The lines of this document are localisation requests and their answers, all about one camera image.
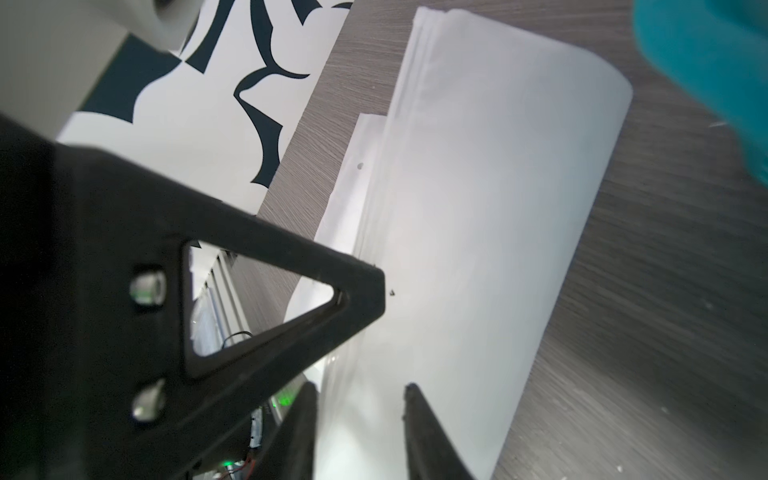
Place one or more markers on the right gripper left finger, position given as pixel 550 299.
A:
pixel 290 453

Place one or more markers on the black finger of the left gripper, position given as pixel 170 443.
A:
pixel 99 377

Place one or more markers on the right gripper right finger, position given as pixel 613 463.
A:
pixel 430 453

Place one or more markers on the translucent zip bag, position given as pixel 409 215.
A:
pixel 495 145

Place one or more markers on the teal plastic basket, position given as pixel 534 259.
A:
pixel 716 51

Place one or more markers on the aluminium frame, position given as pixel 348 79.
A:
pixel 218 319

